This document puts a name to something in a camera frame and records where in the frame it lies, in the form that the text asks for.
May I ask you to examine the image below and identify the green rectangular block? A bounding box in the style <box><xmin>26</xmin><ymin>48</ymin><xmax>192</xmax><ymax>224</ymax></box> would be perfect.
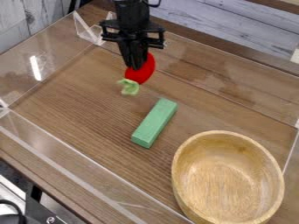
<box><xmin>131</xmin><ymin>98</ymin><xmax>178</xmax><ymax>149</ymax></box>

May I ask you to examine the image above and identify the clear acrylic enclosure wall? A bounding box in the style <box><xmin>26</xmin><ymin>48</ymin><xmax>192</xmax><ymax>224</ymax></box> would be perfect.
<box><xmin>0</xmin><ymin>9</ymin><xmax>299</xmax><ymax>224</ymax></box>

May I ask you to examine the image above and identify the red plush strawberry toy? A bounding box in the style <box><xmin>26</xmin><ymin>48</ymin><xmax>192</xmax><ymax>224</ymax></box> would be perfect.
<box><xmin>118</xmin><ymin>53</ymin><xmax>155</xmax><ymax>96</ymax></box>

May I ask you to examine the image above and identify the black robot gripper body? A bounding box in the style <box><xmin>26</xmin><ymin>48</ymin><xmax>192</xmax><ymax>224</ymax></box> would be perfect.
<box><xmin>99</xmin><ymin>19</ymin><xmax>166</xmax><ymax>49</ymax></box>

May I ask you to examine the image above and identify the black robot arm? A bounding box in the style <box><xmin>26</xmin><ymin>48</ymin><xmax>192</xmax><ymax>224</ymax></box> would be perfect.
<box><xmin>99</xmin><ymin>0</ymin><xmax>166</xmax><ymax>70</ymax></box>

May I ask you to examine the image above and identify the wooden bowl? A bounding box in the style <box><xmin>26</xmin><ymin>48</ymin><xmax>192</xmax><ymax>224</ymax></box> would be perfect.
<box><xmin>172</xmin><ymin>130</ymin><xmax>286</xmax><ymax>224</ymax></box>

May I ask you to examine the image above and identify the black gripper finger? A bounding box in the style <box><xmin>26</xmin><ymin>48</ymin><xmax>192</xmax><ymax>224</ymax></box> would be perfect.
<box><xmin>118</xmin><ymin>40</ymin><xmax>136</xmax><ymax>70</ymax></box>
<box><xmin>136</xmin><ymin>42</ymin><xmax>148</xmax><ymax>69</ymax></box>

